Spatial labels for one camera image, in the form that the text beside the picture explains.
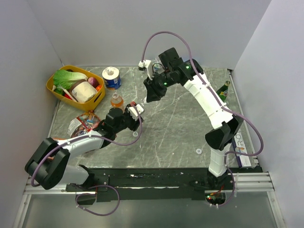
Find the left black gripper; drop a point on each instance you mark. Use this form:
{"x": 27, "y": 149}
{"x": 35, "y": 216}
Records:
{"x": 135, "y": 124}

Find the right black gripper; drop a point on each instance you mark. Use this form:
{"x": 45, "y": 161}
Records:
{"x": 153, "y": 93}

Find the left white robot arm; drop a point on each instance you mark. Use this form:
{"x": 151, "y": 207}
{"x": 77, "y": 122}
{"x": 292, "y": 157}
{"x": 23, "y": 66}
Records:
{"x": 48, "y": 166}

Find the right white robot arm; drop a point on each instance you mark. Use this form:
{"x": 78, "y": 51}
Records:
{"x": 190, "y": 75}

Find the crushed clear plastic bottle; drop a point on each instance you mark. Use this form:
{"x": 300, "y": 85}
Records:
{"x": 157, "y": 66}

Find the orange juice bottle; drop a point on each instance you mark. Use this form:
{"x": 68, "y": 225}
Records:
{"x": 117, "y": 101}

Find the green glass bottle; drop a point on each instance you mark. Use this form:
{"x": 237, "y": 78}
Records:
{"x": 222, "y": 92}

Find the white bottle cap right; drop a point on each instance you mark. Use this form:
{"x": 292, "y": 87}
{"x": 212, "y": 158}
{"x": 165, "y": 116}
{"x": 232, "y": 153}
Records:
{"x": 198, "y": 150}

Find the red snack bag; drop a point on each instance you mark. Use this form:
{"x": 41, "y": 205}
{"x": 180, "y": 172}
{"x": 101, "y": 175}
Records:
{"x": 83, "y": 124}

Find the blue wrapped toilet paper roll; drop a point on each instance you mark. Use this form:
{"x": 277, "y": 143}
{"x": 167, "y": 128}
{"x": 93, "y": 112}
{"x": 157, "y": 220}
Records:
{"x": 111, "y": 77}

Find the purple onion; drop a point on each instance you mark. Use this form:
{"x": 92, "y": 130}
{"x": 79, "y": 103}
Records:
{"x": 93, "y": 82}

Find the brown and cream jar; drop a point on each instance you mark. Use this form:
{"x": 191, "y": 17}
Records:
{"x": 82, "y": 91}

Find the green lettuce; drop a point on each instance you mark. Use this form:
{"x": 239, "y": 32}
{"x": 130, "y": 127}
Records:
{"x": 65, "y": 79}

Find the white and purple box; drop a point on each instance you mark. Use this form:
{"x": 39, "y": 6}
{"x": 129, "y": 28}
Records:
{"x": 238, "y": 145}

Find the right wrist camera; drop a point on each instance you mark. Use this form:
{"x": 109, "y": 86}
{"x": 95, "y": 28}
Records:
{"x": 146, "y": 65}

